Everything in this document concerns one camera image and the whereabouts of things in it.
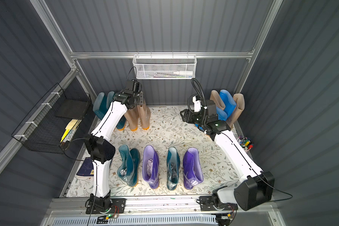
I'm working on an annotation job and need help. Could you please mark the purple front boot left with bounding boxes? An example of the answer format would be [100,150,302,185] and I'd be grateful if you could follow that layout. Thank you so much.
[142,145,159,189]

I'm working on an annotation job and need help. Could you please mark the dark green boot back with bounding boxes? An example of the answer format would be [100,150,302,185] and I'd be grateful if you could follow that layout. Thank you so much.
[103,91,126,131]

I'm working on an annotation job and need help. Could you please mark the white wire wall basket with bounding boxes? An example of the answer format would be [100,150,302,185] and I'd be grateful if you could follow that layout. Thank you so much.
[132,54,197,80]

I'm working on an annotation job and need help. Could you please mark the dark green front boot right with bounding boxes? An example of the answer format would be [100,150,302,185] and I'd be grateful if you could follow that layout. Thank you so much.
[166,147,180,191]

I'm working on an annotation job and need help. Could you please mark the dark green boot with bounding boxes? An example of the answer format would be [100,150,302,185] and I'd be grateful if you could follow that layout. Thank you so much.
[166,147,180,191]
[117,145,140,187]
[92,92,108,120]
[103,91,126,131]

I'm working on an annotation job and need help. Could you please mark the dark green front boot left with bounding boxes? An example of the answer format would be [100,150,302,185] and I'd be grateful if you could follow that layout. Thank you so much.
[117,145,140,187]

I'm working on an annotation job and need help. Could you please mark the dark blue notebook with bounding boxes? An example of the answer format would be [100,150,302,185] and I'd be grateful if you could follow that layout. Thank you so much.
[76,157,94,177]

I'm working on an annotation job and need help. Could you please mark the black corrugated cable hose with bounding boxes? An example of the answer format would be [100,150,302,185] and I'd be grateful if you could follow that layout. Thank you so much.
[187,78,207,132]

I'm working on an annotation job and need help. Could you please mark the blue rain boot back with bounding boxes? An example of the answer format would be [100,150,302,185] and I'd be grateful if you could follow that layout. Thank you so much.
[219,89,236,119]

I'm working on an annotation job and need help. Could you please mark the purple boot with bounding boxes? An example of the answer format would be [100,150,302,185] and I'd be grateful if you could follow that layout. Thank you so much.
[142,145,159,189]
[183,147,203,190]

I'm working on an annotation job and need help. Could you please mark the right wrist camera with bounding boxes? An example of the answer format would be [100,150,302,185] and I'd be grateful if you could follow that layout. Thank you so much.
[192,95,201,113]

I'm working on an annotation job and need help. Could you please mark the yellow sticky notes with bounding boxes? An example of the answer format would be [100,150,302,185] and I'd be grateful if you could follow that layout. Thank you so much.
[60,119,82,143]

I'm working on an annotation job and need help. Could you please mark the pink pen cup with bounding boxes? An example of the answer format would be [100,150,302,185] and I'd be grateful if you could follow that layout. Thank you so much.
[237,136,253,153]

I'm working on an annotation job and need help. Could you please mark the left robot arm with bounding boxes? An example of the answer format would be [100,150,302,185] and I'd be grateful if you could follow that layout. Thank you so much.
[84,91,145,199]

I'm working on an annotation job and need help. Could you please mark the beige rain boot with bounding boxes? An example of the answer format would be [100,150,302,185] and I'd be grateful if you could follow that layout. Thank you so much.
[210,90,226,111]
[226,93,245,129]
[124,107,139,131]
[137,100,151,130]

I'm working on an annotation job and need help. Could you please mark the dark green boot far left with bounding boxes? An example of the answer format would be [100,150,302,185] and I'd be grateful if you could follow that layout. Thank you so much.
[92,92,108,120]

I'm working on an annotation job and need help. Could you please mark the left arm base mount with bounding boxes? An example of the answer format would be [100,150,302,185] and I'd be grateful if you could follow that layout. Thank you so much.
[85,194,127,214]

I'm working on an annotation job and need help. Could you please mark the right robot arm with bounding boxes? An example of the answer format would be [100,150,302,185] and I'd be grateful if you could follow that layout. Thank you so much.
[180,95,275,211]

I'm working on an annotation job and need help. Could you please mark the black wire side basket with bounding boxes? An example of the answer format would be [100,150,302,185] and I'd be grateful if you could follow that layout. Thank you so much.
[11,83,91,154]

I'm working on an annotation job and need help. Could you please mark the purple front boot right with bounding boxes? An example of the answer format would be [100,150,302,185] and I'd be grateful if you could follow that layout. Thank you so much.
[183,147,203,190]

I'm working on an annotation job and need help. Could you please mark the blue rain boot front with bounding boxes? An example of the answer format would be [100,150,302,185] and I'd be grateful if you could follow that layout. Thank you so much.
[193,105,228,131]

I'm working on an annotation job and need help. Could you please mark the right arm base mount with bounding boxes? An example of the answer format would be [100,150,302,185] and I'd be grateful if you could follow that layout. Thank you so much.
[196,194,238,212]

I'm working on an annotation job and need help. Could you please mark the blue rain boot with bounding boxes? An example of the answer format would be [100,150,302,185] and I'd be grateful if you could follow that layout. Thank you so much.
[219,89,236,119]
[193,105,228,131]

